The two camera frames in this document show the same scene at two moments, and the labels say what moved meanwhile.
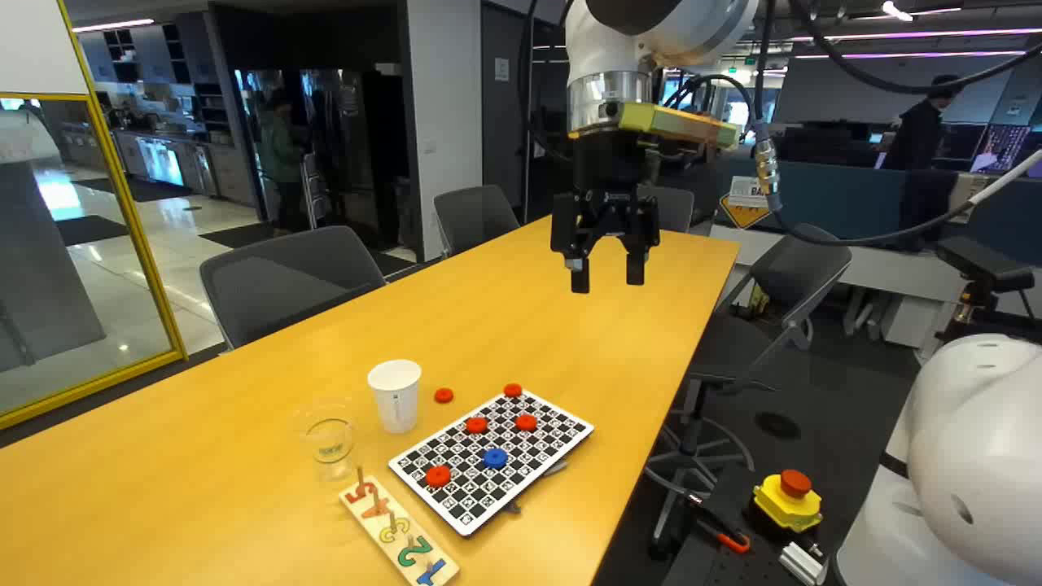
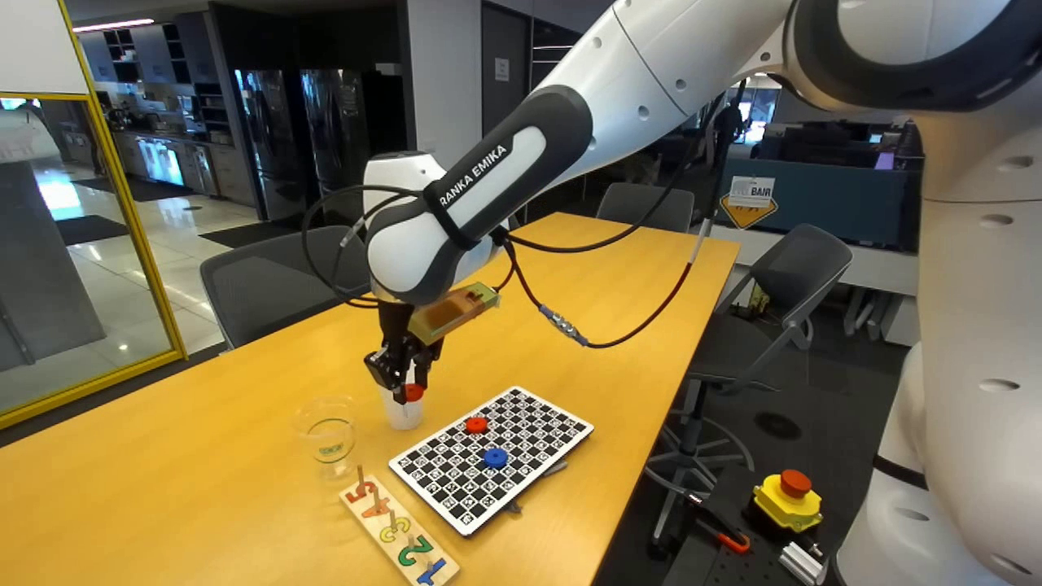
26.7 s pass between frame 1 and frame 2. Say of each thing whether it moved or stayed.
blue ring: stayed
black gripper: moved
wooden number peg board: stayed
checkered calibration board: stayed
